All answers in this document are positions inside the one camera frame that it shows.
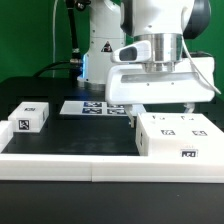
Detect white front fence bar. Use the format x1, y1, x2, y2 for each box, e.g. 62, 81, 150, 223
0, 154, 224, 183

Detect white cabinet body box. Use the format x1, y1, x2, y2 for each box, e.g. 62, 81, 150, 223
135, 113, 224, 159

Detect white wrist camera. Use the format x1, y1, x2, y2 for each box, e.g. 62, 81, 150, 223
111, 40, 152, 63

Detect white marker sheet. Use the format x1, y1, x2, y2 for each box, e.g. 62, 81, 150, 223
60, 101, 146, 116

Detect white fence bar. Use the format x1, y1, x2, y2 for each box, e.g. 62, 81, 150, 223
0, 154, 224, 183
0, 121, 13, 153

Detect white thin cable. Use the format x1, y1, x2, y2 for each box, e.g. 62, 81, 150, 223
51, 0, 60, 79

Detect white cabinet door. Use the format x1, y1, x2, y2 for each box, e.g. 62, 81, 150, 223
177, 114, 224, 145
136, 113, 179, 150

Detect white cabinet top block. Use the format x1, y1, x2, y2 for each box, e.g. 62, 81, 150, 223
8, 102, 49, 133

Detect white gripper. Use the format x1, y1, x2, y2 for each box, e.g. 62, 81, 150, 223
105, 58, 215, 128

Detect white left fence bar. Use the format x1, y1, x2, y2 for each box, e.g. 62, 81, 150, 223
0, 121, 13, 153

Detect black cable bundle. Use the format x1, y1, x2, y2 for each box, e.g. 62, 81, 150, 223
32, 0, 84, 79

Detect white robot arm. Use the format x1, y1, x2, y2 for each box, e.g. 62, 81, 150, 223
78, 0, 218, 123

